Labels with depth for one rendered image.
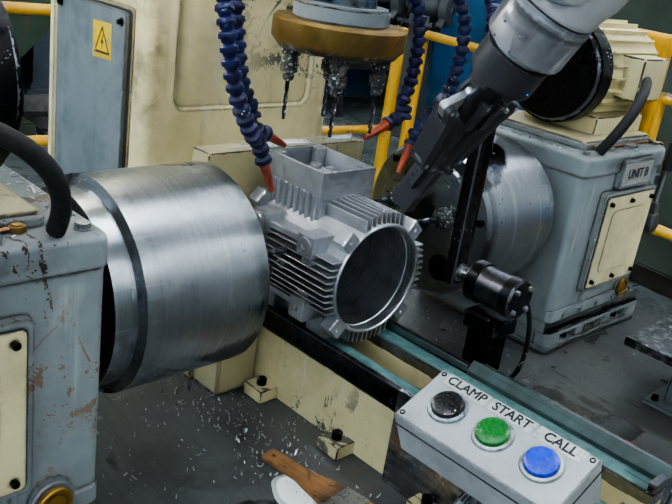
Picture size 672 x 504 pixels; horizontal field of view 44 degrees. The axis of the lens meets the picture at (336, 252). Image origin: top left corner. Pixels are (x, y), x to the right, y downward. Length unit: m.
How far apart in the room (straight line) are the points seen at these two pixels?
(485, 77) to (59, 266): 0.45
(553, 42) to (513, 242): 0.55
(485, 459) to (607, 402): 0.73
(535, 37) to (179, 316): 0.46
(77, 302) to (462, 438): 0.37
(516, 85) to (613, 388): 0.75
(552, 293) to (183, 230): 0.78
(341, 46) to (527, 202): 0.44
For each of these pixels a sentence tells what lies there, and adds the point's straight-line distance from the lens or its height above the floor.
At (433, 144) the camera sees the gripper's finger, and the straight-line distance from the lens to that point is 0.91.
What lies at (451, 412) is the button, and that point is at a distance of 0.76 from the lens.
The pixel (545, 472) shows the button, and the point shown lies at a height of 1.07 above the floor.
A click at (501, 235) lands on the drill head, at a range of 1.30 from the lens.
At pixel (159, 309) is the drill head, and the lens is 0.89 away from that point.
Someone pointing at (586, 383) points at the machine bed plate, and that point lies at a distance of 1.49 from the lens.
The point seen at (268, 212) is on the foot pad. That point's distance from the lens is 1.15.
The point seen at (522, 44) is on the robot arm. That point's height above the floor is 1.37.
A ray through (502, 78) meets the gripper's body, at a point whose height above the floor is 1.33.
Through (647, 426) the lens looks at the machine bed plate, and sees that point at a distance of 1.42.
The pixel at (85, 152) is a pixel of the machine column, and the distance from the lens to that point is 1.36.
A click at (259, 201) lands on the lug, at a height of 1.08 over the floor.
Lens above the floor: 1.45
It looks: 21 degrees down
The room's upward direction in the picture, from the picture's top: 9 degrees clockwise
